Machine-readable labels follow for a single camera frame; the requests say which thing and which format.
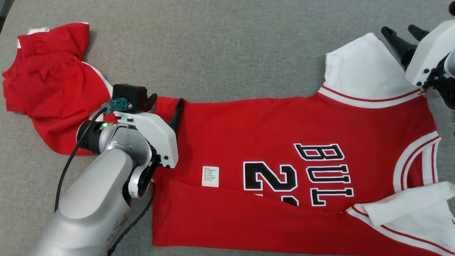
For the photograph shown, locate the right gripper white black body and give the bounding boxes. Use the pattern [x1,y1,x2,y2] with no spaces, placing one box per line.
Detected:
[405,20,455,87]

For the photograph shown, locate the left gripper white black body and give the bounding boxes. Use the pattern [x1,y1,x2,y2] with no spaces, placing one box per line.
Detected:
[114,111,179,169]

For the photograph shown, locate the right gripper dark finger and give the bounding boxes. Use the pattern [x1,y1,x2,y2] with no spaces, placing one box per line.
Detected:
[408,24,430,41]
[381,26,417,66]

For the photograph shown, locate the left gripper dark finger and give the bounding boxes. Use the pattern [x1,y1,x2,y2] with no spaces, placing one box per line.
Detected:
[144,93,158,113]
[167,98,185,135]

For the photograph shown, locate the red basketball jersey white sleeves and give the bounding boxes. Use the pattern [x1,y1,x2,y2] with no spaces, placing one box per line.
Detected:
[151,33,455,256]

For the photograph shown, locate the red shorts white stripe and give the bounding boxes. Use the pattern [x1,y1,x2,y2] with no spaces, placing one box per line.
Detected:
[2,22,119,156]

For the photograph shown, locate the left teal connector black cable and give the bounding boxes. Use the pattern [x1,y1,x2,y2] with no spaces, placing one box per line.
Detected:
[54,98,129,213]

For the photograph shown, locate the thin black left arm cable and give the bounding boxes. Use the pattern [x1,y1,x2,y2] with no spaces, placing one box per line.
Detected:
[107,181,157,255]

